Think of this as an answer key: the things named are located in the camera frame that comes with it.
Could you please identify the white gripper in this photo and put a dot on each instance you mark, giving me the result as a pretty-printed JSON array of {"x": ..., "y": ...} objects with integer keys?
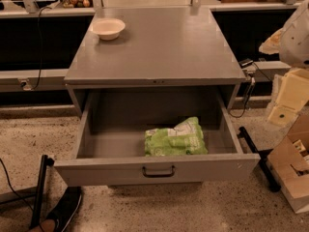
[{"x": 295, "y": 43}]

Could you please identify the green rice chip bag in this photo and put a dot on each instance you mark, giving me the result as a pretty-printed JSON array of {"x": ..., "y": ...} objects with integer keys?
[{"x": 186, "y": 138}]

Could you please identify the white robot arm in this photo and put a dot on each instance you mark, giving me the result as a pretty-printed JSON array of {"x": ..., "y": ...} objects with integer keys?
[{"x": 291, "y": 42}]

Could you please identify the grey open top drawer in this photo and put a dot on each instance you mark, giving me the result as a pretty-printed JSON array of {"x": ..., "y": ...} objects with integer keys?
[{"x": 111, "y": 146}]

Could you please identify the brown cardboard box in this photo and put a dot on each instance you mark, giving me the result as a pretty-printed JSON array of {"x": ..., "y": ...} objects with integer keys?
[{"x": 290, "y": 168}]

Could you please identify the white paper bowl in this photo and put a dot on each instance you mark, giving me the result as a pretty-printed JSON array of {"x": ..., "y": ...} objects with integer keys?
[{"x": 108, "y": 28}]

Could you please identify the black tripod leg left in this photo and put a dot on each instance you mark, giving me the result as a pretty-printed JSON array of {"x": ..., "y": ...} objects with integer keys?
[{"x": 45, "y": 162}]

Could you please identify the black shoe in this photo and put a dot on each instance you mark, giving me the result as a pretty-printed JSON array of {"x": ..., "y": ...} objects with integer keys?
[{"x": 66, "y": 208}]

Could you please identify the black drawer handle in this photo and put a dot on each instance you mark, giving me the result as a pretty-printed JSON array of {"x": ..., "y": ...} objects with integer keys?
[{"x": 158, "y": 173}]

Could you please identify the wall outlet with plug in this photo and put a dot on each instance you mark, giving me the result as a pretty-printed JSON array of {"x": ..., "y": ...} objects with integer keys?
[{"x": 25, "y": 84}]

